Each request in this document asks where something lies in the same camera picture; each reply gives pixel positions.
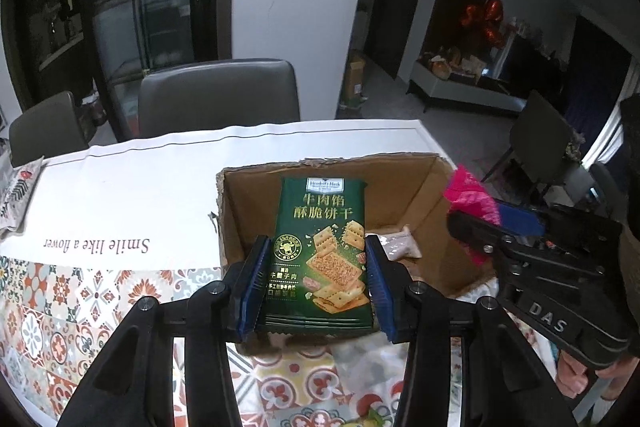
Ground white sideboard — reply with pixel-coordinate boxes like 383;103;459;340
407;57;526;112

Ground red foil balloon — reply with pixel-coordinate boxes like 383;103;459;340
462;0;506;48

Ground brown cardboard carton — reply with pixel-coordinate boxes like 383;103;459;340
341;52;368;108

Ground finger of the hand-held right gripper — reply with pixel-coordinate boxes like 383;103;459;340
446;209;607;279
492;202;625;259

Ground dark dining chair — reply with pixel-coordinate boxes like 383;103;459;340
482;89;576;198

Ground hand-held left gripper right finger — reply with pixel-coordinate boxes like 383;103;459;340
364;234;561;427

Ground wide grey dining chair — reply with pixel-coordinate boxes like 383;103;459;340
137;59;301;140

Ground white plastic wrapper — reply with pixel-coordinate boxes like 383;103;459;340
332;336;407;389

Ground patterned tablecloth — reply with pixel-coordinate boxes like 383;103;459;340
0;119;556;427

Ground pale wrapped snack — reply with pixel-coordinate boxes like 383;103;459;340
375;227;422;260

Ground white printed bag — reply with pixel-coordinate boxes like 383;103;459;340
0;157;46;240

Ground pink snack packet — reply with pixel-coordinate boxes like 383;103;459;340
442;164;501;265

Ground person's right hand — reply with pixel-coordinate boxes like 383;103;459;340
552;349;640;408

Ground green cracker packet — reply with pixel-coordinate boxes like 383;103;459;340
264;177;373;335

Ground cardboard box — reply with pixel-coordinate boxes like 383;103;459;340
215;151;501;355

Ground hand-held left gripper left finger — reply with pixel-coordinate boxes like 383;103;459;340
55;234;271;427

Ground glass sliding door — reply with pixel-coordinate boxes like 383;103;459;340
85;0;236;138

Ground narrow grey dining chair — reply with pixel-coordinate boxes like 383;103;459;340
9;91;90;168

